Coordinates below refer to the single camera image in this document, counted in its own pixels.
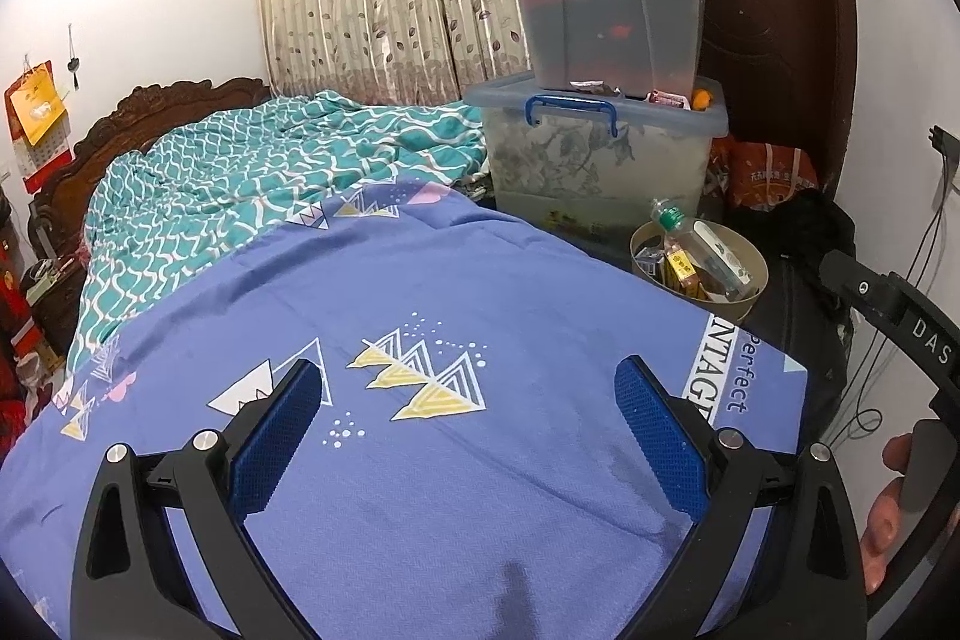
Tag red clothing pile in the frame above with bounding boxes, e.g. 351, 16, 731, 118
0, 182, 47, 446

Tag person's right hand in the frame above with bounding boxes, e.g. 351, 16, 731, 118
861, 434, 920, 597

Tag red and yellow wall calendar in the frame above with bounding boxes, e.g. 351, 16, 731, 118
4, 59, 72, 195

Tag storage box teal lid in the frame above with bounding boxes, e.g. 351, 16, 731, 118
496, 0, 712, 95

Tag blue printed bedsheet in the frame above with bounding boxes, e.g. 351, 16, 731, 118
0, 181, 818, 640

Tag round beige waste bin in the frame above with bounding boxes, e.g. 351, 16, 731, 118
628, 220, 770, 327

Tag clear green-label plastic bottle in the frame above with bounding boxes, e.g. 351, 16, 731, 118
649, 199, 745, 304

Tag teal patterned quilt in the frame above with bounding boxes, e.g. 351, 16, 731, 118
66, 91, 488, 378

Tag dark brown wooden door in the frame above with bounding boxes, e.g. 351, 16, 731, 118
679, 0, 860, 199

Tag black cables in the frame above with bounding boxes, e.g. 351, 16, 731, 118
825, 145, 960, 453

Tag black bag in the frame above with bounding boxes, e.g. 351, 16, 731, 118
739, 186, 856, 438

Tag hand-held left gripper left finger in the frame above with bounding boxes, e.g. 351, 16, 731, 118
66, 356, 325, 640

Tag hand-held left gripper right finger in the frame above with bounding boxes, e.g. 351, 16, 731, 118
613, 355, 871, 640

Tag clear storage box blue handle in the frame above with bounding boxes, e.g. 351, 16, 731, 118
465, 72, 730, 251

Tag orange plastic bag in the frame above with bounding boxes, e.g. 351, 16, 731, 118
709, 136, 820, 214

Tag carved wooden headboard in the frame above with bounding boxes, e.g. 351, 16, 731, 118
26, 77, 272, 341

